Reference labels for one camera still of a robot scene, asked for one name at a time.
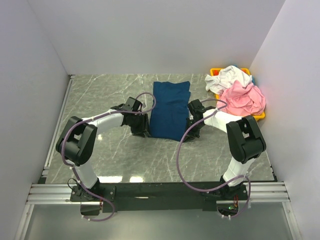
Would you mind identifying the pink t shirt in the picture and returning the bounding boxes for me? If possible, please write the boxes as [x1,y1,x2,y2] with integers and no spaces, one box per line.
[219,80,266,117]

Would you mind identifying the dark blue t shirt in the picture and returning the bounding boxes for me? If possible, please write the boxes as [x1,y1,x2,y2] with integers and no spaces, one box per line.
[149,81,191,142]

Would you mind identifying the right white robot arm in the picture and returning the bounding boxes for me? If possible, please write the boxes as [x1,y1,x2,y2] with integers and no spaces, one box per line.
[176,98,267,200]

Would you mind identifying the black base beam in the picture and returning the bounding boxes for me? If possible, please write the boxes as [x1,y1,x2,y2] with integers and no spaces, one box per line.
[70,182,248,216]

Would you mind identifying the purple cable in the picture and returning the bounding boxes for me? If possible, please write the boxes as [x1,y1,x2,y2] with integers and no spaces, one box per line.
[61,92,158,223]
[175,98,252,220]

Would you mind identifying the yellow plastic bin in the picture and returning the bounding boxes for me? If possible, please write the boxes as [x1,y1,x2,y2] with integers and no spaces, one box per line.
[210,68,266,121]

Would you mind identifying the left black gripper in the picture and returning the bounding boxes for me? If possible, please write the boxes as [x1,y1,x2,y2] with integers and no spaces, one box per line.
[127,113,152,138]

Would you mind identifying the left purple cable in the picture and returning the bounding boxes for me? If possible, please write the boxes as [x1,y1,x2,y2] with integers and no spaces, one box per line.
[61,92,158,223]

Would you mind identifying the white t shirt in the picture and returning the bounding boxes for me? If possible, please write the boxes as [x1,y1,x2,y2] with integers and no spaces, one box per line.
[204,65,253,96]

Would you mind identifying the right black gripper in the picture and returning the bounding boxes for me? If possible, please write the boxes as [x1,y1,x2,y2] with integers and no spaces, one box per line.
[183,117,204,143]

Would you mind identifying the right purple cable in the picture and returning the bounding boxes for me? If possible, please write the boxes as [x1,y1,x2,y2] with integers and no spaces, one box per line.
[175,98,252,220]

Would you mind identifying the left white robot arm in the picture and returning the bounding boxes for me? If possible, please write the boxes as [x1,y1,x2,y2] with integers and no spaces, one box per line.
[55,97,150,201]

